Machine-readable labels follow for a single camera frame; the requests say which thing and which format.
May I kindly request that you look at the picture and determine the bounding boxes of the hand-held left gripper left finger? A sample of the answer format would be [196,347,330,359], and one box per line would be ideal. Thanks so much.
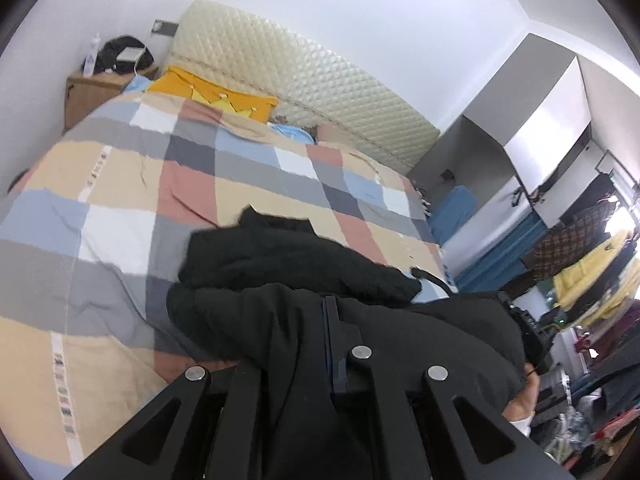
[65,360,267,480]

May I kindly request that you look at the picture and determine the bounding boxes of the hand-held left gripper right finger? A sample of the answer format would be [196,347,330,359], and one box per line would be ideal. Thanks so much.
[323,295,576,480]

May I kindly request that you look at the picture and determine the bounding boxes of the black puffer jacket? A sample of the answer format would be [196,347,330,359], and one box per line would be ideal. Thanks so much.
[166,204,531,480]

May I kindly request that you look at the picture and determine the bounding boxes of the pile of mixed clothes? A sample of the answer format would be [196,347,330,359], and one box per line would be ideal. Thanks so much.
[530,310,640,476]

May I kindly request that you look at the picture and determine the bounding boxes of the person's right hand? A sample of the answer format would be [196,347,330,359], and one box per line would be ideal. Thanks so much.
[502,373,542,423]

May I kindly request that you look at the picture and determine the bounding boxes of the blue curtain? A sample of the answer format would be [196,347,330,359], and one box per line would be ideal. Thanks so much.
[457,212,543,293]

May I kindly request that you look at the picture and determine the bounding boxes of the yellow hanging garment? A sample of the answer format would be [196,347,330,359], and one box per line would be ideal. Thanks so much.
[552,232,640,322]

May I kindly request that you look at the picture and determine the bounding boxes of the brown checked hanging garment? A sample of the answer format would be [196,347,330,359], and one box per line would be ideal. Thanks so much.
[520,205,621,283]

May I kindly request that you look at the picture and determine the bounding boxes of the blue towel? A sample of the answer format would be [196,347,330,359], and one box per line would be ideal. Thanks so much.
[429,185,478,246]

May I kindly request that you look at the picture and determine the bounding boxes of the grey white wardrobe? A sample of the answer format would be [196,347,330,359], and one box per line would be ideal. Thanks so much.
[407,32,640,281]

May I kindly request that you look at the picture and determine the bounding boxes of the pink pillow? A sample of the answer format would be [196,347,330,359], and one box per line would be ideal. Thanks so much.
[314,122,381,158]

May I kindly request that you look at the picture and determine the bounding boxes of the light blue pillow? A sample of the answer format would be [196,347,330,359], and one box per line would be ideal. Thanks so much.
[270,121,316,145]

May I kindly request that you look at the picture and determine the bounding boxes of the checked bed blanket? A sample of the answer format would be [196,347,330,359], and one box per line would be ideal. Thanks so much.
[0,77,458,476]

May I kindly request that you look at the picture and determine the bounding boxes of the cream quilted headboard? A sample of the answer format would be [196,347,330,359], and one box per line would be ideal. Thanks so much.
[167,0,442,176]

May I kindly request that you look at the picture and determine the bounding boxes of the yellow pillow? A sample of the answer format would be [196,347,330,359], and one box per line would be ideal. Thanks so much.
[149,65,279,123]

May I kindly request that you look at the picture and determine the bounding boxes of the wooden nightstand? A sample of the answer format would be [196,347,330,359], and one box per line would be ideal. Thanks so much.
[64,66,160,133]

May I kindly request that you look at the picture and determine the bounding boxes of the black bag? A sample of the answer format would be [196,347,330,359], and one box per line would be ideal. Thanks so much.
[95,36,155,75]

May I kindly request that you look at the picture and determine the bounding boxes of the white plastic bottle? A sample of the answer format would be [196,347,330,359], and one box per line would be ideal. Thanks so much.
[82,33,101,78]

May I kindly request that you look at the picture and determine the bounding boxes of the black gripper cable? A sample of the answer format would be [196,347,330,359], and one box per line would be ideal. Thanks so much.
[410,266,457,295]

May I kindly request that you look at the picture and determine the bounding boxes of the white charging cable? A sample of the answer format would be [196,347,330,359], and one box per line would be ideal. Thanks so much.
[132,42,151,79]

